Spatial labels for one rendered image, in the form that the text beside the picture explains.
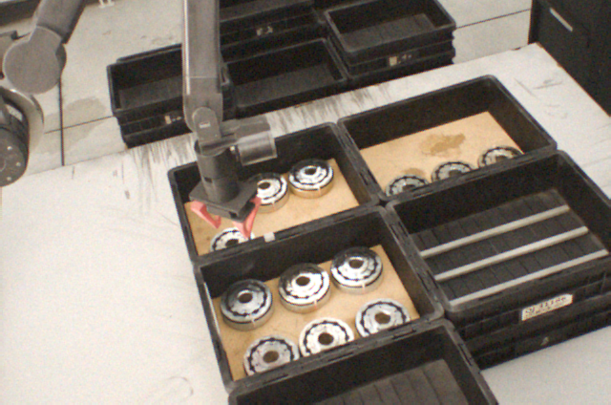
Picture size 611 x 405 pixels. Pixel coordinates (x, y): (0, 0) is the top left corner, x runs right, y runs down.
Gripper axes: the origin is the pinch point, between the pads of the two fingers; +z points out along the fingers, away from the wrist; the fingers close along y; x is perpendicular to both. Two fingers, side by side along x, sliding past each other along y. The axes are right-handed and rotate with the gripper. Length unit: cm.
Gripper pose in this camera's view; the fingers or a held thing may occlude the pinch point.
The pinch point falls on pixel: (232, 227)
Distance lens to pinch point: 132.6
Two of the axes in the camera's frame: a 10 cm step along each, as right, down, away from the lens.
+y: -8.8, -2.5, 4.1
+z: 1.1, 7.2, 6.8
